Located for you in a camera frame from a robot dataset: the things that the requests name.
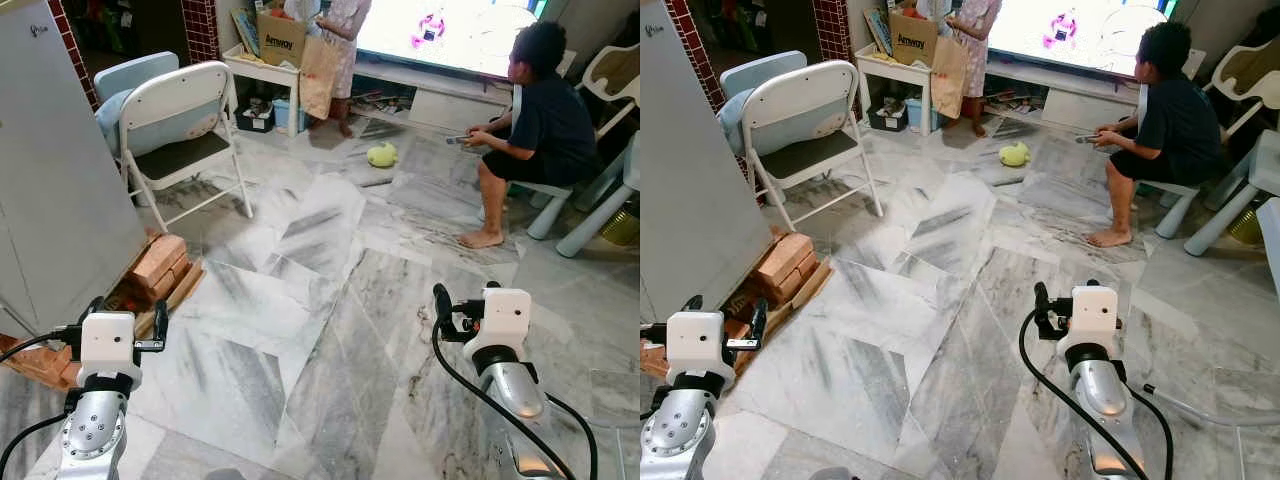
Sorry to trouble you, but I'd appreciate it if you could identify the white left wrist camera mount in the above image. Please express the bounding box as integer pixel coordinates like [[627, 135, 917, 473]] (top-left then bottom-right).
[[665, 310, 737, 391], [78, 311, 137, 391]]

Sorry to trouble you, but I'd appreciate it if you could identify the beige high chair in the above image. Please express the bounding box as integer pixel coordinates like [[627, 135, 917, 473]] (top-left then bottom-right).
[[1205, 38, 1280, 141], [580, 42, 641, 141]]

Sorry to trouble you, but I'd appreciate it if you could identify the white folding chair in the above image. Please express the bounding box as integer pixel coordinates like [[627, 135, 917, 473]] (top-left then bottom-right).
[[742, 60, 884, 233], [117, 60, 255, 223]]

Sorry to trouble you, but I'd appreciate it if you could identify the yellow tin can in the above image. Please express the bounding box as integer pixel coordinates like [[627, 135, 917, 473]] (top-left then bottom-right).
[[600, 205, 641, 249], [1228, 205, 1267, 247]]

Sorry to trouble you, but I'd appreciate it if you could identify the brown paper bag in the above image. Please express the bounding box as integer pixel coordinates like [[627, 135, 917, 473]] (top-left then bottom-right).
[[930, 35, 971, 121], [298, 35, 341, 121]]

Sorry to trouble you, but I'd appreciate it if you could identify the colourful picture book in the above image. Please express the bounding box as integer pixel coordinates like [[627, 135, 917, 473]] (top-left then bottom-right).
[[230, 8, 261, 56], [862, 8, 893, 56]]

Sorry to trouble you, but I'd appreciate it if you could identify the girl in floral dress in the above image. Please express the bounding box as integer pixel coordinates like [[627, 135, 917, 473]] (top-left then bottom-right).
[[915, 0, 1004, 139], [285, 0, 373, 139]]

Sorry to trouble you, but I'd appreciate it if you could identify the brown cardboard sheet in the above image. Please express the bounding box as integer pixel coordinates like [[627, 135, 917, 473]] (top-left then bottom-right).
[[770, 258, 834, 333], [150, 262, 207, 336]]

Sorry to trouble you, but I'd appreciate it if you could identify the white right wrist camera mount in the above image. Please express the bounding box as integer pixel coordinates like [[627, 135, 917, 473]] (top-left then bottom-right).
[[1058, 286, 1122, 359], [468, 288, 532, 363]]

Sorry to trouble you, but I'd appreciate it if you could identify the flat screen television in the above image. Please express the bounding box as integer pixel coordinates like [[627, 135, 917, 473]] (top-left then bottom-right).
[[985, 0, 1179, 79], [355, 0, 549, 81]]

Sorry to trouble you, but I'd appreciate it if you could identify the light blue plastic table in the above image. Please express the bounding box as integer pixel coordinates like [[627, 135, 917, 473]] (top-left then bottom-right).
[[555, 128, 641, 259], [1185, 128, 1280, 259]]

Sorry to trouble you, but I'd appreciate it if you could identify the black storage box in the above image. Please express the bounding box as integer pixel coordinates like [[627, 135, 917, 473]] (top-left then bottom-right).
[[237, 98, 277, 134], [868, 100, 909, 134]]

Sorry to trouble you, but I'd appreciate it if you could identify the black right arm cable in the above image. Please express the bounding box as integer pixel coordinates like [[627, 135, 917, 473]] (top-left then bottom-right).
[[430, 315, 553, 480], [1018, 310, 1151, 480], [543, 393, 601, 480], [1125, 385, 1177, 480]]

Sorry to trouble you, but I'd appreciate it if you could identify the white television stand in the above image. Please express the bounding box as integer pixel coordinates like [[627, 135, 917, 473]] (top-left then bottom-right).
[[350, 55, 521, 136], [983, 55, 1151, 136]]

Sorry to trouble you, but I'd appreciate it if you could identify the light blue chair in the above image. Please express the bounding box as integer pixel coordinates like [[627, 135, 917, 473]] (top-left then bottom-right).
[[95, 52, 183, 156], [718, 50, 809, 156]]

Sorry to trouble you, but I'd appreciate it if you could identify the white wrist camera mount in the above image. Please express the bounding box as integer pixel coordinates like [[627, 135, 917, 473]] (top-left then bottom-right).
[[665, 310, 737, 391], [78, 311, 137, 391], [1058, 286, 1122, 359], [468, 288, 532, 363]]

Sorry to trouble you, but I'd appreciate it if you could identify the child in dark shirt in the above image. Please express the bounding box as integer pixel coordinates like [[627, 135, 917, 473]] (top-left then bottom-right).
[[455, 22, 603, 251], [1085, 22, 1233, 249]]

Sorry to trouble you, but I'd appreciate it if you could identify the white side table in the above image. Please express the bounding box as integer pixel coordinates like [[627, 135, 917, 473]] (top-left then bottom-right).
[[853, 45, 936, 138], [222, 45, 304, 138]]

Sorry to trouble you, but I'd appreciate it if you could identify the brown Amway cardboard box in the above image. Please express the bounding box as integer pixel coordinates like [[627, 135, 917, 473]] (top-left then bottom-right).
[[888, 8, 941, 69], [257, 10, 308, 69]]

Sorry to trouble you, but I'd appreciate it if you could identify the grey fridge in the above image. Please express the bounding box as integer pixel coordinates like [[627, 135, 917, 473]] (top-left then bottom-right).
[[0, 0, 153, 341], [640, 0, 771, 327]]

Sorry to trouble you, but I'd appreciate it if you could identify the grey hose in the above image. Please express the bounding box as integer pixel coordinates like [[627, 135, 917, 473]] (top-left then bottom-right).
[[1143, 383, 1280, 429]]

